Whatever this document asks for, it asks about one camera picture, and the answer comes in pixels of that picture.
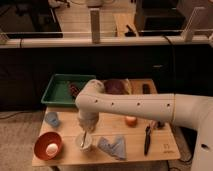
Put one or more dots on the green plastic tray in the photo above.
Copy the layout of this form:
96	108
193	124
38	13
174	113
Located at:
57	93

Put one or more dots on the white egg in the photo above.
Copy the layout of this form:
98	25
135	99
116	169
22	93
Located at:
51	149

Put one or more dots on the small black block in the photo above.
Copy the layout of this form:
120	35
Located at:
146	89

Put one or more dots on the metal fork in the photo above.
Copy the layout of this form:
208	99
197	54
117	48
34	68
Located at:
83	139

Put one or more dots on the brown pine cone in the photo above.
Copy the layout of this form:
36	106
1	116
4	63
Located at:
73	90

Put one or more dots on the white paper cup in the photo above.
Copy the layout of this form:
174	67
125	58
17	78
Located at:
88	142

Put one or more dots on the purple bowl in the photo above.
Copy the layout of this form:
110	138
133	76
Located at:
115	86

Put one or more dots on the yellow banana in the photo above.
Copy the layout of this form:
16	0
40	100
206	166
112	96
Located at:
128	86

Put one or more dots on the black handled knife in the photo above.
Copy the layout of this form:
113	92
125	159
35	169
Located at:
147	140

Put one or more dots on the blue grey cloth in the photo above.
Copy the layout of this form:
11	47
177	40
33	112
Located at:
117	149

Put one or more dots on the orange round fruit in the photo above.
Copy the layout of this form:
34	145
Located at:
131	121

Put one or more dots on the red bowl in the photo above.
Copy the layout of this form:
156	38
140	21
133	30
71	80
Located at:
43	141

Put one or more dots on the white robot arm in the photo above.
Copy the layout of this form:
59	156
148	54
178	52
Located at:
190	111

